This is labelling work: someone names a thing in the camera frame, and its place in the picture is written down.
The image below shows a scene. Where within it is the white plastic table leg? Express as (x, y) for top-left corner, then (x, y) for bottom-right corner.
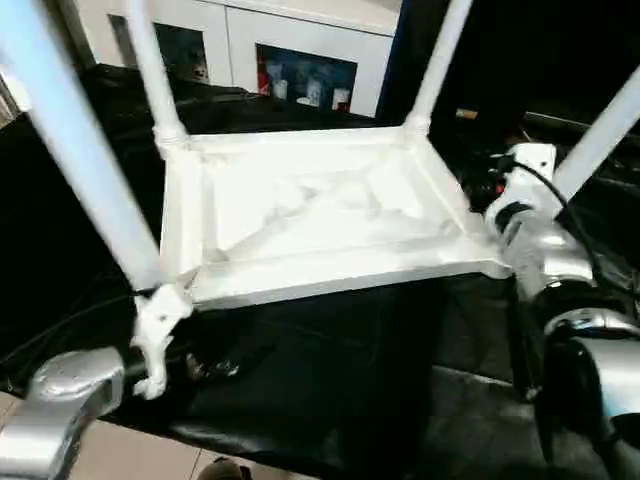
(124, 0), (192, 154)
(0, 0), (169, 294)
(403, 0), (474, 139)
(553, 64), (640, 199)

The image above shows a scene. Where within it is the white plastic table top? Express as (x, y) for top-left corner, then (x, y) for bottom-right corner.
(158, 124), (514, 311)

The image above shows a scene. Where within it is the black mat cloth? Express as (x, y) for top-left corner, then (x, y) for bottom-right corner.
(0, 62), (640, 471)

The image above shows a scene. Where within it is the long black rod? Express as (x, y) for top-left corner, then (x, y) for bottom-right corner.
(522, 110), (640, 132)

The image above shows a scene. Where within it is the dark tall cabinet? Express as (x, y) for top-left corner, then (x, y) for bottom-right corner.
(379, 0), (640, 131)

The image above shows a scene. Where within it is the white display cabinet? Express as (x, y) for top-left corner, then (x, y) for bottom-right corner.
(74, 0), (404, 119)

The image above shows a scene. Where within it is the grey curtain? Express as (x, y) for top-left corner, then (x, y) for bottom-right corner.
(47, 0), (99, 69)

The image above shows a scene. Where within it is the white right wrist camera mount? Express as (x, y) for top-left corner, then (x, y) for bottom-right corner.
(494, 142), (559, 231)

